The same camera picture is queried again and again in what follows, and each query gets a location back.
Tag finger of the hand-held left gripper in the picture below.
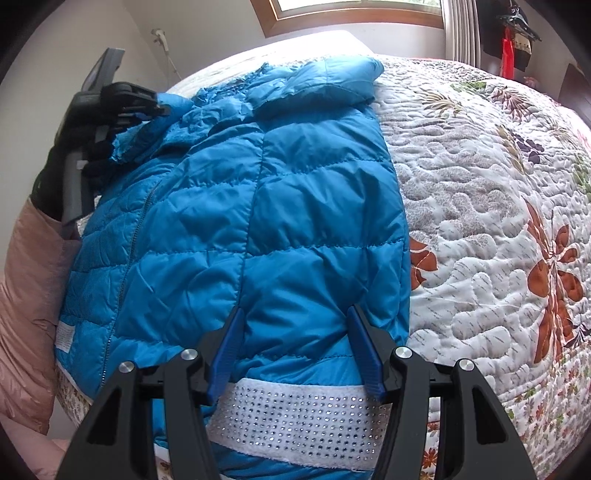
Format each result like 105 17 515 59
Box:
99 82 161 112
108 105 170 136

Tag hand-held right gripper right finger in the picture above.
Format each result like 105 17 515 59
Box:
346 305 536 480

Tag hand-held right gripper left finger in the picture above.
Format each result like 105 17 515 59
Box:
55 307 246 480

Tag blue puffer jacket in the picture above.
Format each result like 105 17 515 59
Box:
53 58 413 478

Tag person's left forearm pink sleeve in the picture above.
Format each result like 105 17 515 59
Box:
0 194 85 437

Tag hanging dark clothes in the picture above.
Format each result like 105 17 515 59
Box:
479 0 543 73

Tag person's left hand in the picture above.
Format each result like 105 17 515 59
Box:
31 138 115 217

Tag floral quilted bedspread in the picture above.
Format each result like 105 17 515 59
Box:
55 51 591 480

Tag white pillow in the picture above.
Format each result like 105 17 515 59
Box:
256 29 372 63

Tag wooden framed window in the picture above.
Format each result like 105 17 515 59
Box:
249 0 446 38

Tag white pleated curtain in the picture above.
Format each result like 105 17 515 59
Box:
441 0 482 68

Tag red hanging cloth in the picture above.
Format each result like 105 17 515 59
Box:
501 25 516 80

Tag dark wooden furniture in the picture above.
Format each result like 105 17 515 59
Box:
555 62 591 114

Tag white wall cord fixture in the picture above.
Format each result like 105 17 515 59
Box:
151 28 182 80

